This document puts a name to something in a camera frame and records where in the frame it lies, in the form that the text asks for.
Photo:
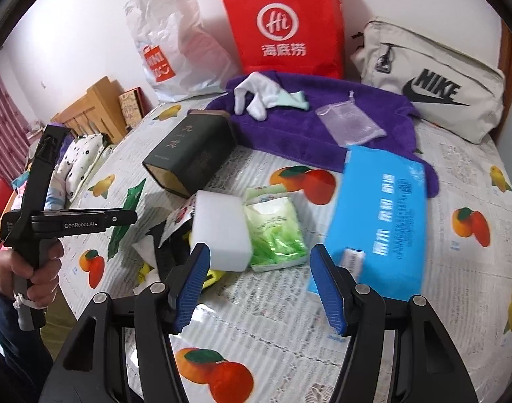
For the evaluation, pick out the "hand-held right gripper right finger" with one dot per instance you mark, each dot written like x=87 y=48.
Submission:
x=329 y=289

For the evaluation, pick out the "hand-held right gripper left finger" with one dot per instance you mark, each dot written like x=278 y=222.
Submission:
x=193 y=285

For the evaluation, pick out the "green white packet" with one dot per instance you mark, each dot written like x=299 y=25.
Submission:
x=128 y=218

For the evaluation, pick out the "white sponge block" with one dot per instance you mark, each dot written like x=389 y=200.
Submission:
x=218 y=226

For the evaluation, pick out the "green snack packet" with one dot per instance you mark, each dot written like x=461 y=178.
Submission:
x=272 y=231

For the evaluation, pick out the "person's left forearm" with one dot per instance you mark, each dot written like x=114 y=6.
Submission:
x=16 y=344

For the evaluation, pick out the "person's left hand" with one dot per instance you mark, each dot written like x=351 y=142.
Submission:
x=42 y=289

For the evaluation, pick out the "white crumpled tissue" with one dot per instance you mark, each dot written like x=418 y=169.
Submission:
x=146 y=252

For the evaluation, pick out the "floral print pillow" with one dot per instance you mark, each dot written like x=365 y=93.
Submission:
x=79 y=155

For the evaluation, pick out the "red white small packet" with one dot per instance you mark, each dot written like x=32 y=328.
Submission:
x=178 y=218

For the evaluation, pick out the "red chair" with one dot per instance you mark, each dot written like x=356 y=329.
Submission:
x=0 y=193

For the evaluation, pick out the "blue tissue pack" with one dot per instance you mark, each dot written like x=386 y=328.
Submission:
x=377 y=226

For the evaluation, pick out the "pink curtain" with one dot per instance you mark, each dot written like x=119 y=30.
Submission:
x=4 y=113

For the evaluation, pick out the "doodle cover book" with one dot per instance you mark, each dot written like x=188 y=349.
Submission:
x=132 y=107

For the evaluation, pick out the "dark green tin box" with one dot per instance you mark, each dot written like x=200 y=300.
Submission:
x=184 y=151

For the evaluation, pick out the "purple tote bag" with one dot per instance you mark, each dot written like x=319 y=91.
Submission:
x=289 y=130

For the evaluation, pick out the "translucent mesh pouch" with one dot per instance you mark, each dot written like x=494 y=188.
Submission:
x=348 y=121

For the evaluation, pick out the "light teal cloth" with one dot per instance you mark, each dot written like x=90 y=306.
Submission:
x=298 y=100

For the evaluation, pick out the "white plastic bag orange label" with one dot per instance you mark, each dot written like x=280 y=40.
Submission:
x=184 y=50

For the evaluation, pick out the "white glove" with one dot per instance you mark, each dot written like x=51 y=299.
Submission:
x=256 y=88

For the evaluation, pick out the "beige waist bag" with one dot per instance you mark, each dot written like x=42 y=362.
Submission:
x=428 y=58

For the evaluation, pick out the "red paper bag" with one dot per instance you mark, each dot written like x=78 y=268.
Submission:
x=247 y=21

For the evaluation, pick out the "wooden wall trim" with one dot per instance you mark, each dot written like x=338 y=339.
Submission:
x=509 y=58

